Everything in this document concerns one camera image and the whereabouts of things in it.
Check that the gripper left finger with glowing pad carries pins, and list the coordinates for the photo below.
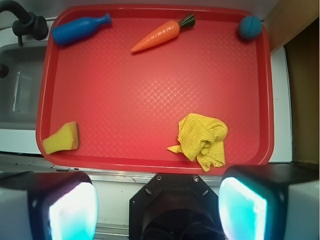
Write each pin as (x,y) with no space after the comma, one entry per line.
(47,206)

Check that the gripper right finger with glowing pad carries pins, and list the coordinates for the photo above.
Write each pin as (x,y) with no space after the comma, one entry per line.
(276,201)

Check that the yellow microfibre cloth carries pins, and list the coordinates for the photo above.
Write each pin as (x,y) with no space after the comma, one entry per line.
(201,138)

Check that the yellow sponge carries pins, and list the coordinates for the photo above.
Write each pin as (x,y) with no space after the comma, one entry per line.
(65,139)

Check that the grey sink basin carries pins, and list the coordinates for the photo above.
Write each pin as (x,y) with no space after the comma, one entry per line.
(20,89)

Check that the red plastic tray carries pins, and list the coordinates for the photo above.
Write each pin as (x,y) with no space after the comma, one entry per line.
(128,105)

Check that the blue plastic bottle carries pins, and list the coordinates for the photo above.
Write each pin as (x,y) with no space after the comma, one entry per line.
(78,29)

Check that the blue rubber ball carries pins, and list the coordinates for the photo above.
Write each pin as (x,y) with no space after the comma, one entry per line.
(250,27)

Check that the brown wooden cabinet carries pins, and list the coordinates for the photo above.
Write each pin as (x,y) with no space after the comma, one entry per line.
(295,26)

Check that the black faucet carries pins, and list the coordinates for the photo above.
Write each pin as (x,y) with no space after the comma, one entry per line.
(27,23)

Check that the orange toy carrot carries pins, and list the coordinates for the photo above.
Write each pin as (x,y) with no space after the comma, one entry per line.
(164,33)

